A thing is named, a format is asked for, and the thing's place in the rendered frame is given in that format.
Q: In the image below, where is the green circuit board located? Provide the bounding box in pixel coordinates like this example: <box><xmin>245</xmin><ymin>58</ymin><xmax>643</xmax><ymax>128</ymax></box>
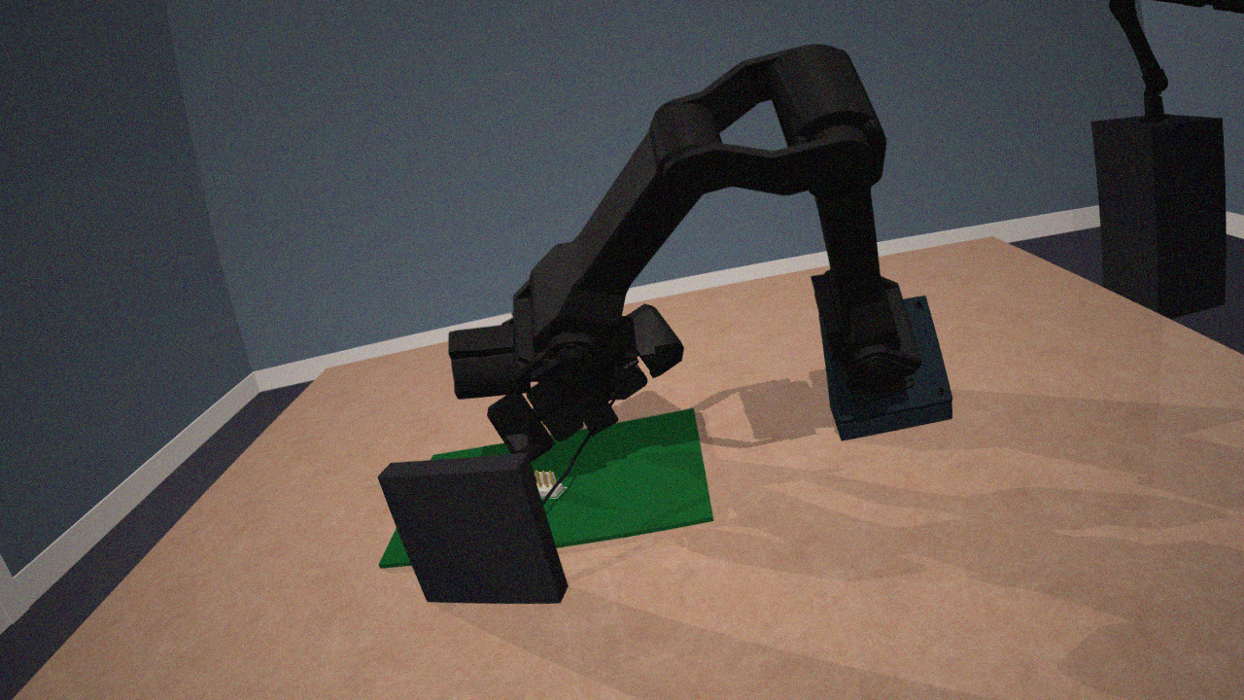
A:
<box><xmin>531</xmin><ymin>407</ymin><xmax>713</xmax><ymax>548</ymax></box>

